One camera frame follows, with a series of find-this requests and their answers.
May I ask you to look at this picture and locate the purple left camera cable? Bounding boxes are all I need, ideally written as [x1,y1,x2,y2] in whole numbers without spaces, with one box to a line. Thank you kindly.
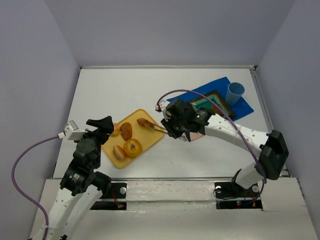
[11,134,61,240]

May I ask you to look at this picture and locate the light blue plastic cup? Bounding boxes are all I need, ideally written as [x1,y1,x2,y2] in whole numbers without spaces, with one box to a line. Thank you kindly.
[225,82,245,106]

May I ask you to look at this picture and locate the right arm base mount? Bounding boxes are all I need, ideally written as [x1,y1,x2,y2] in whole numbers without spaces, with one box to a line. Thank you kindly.
[213,181,263,210]

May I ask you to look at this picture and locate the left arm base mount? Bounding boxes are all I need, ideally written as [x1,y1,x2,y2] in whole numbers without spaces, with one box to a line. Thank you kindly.
[90,182,127,211]

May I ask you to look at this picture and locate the small orange bun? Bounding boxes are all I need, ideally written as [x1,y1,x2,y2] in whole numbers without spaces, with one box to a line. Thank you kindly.
[110,122,120,137]

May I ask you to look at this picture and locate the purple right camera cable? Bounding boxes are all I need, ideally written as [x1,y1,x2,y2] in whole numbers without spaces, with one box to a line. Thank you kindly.
[156,89,268,208]

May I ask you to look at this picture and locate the brown glazed bread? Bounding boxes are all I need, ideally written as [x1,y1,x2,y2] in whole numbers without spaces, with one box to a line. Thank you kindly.
[136,118,155,129]

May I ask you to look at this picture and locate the metal tongs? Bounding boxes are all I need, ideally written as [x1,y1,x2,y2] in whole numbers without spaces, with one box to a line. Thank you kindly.
[147,121,167,133]

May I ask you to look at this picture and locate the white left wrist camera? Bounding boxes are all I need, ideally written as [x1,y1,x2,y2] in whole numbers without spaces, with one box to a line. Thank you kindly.
[57,120,88,141]

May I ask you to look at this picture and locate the dark brown bread roll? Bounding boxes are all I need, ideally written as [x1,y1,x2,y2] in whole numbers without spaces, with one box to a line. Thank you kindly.
[210,104,225,117]

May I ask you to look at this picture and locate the yellow plastic tray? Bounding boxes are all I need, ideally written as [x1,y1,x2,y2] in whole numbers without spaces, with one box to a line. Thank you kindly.
[102,109,165,169]

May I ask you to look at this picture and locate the white round bun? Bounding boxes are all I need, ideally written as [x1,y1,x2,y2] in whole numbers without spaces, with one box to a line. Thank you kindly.
[112,145,127,161]

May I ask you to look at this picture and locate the green square plate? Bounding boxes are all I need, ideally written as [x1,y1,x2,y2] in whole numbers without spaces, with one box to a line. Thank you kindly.
[187,90,236,120]

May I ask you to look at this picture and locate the brown oblong bread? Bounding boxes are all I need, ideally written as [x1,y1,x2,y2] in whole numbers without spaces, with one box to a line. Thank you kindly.
[119,122,133,141]

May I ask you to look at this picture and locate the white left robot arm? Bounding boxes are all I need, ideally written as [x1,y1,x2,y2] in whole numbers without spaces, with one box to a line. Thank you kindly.
[33,116,114,240]

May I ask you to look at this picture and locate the purple camera cable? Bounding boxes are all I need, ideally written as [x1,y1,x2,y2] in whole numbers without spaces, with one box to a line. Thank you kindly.
[11,134,61,240]
[156,89,268,208]

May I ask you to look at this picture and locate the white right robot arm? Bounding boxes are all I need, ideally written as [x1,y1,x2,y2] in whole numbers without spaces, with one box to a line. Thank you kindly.
[156,98,289,198]

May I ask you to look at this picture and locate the golden bagel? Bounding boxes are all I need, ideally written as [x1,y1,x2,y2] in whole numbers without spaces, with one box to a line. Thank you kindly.
[123,138,142,159]

